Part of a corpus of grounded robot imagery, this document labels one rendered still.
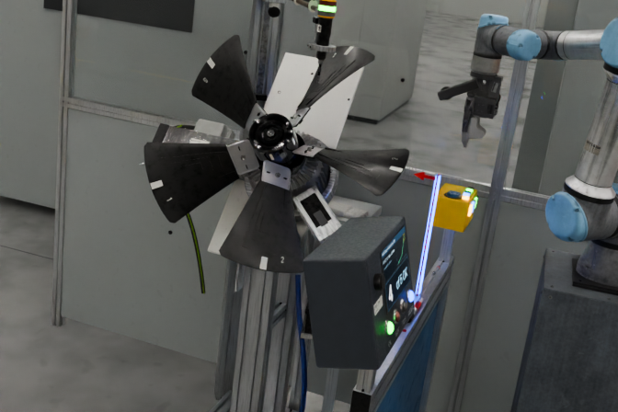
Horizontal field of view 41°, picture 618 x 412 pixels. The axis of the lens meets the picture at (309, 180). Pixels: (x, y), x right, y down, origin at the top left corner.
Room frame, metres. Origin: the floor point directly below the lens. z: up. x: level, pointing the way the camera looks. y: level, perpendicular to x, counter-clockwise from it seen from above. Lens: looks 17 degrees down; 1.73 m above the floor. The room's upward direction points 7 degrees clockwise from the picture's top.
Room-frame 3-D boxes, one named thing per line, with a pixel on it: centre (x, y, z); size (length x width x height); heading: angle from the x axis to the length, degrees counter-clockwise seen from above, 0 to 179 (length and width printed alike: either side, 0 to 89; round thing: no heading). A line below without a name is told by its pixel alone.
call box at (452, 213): (2.29, -0.43, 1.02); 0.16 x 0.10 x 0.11; 162
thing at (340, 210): (2.61, -0.13, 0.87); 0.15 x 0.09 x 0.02; 67
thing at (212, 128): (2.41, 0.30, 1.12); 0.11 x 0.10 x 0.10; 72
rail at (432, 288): (1.92, -0.30, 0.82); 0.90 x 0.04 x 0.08; 162
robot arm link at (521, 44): (2.17, -0.50, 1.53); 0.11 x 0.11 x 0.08; 30
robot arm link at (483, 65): (2.25, -0.43, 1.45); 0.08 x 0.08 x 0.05
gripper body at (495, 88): (2.25, -0.44, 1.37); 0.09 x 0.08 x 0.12; 71
